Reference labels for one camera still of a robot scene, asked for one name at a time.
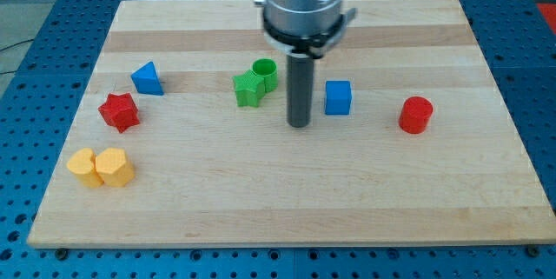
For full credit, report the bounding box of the green star block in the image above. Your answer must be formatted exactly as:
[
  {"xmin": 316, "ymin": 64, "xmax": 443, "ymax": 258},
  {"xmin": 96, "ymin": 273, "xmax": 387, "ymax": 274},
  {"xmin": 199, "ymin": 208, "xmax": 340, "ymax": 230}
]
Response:
[{"xmin": 232, "ymin": 70, "xmax": 266, "ymax": 108}]

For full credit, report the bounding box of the yellow heart block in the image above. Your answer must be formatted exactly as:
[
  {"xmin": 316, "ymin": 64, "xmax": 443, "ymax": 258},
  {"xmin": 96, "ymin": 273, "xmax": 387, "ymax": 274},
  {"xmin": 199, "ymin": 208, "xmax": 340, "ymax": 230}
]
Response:
[{"xmin": 66, "ymin": 148, "xmax": 104, "ymax": 188}]

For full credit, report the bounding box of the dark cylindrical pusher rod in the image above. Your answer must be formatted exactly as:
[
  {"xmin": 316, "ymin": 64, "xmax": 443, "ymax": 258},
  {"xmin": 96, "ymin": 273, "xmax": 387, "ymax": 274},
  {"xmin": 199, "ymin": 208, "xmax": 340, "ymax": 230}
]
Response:
[{"xmin": 287, "ymin": 56, "xmax": 314, "ymax": 128}]

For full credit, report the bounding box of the blue triangle block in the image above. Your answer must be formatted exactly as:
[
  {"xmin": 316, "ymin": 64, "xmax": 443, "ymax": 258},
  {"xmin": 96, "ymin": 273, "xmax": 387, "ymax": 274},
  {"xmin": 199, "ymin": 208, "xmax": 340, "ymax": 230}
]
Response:
[{"xmin": 130, "ymin": 61, "xmax": 164, "ymax": 96}]

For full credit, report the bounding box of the wooden board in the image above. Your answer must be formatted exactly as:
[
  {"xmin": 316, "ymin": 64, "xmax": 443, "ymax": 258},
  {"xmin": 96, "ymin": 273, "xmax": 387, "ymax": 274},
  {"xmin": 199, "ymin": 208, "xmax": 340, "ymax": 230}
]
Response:
[{"xmin": 28, "ymin": 0, "xmax": 555, "ymax": 249}]

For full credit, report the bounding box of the yellow hexagon block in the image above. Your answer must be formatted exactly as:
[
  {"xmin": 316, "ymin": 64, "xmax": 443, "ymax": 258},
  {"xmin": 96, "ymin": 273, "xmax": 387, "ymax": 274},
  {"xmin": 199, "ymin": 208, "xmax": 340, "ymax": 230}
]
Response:
[{"xmin": 96, "ymin": 148, "xmax": 135, "ymax": 188}]

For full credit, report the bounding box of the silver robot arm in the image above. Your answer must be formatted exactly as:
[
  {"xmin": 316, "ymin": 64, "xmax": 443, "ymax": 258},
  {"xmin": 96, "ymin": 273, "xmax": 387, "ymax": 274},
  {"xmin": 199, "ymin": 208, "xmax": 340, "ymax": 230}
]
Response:
[{"xmin": 254, "ymin": 0, "xmax": 357, "ymax": 59}]

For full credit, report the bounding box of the green cylinder block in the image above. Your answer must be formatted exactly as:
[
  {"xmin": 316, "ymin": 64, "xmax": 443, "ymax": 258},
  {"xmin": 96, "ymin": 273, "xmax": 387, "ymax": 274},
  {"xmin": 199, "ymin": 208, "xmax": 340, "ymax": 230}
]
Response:
[{"xmin": 251, "ymin": 58, "xmax": 278, "ymax": 93}]

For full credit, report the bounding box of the blue cube block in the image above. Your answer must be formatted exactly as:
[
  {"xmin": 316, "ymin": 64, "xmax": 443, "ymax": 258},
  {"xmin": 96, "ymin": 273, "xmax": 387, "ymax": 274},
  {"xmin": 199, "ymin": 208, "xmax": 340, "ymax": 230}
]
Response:
[{"xmin": 325, "ymin": 81, "xmax": 352, "ymax": 116}]

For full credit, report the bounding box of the red cylinder block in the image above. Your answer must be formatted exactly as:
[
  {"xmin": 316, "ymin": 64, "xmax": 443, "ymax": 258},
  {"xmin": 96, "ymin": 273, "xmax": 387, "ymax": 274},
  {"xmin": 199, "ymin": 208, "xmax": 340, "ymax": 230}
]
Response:
[{"xmin": 398, "ymin": 96, "xmax": 434, "ymax": 134}]

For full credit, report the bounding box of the red star block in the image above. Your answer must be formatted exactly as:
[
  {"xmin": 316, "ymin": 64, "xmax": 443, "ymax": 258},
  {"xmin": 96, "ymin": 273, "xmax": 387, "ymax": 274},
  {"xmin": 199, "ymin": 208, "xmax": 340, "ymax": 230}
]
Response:
[{"xmin": 98, "ymin": 93, "xmax": 140, "ymax": 133}]

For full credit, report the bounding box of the black cable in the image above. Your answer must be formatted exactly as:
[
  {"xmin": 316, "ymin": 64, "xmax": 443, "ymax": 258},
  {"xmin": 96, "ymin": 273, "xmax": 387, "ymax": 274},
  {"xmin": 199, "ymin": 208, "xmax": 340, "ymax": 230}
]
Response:
[{"xmin": 0, "ymin": 37, "xmax": 35, "ymax": 76}]

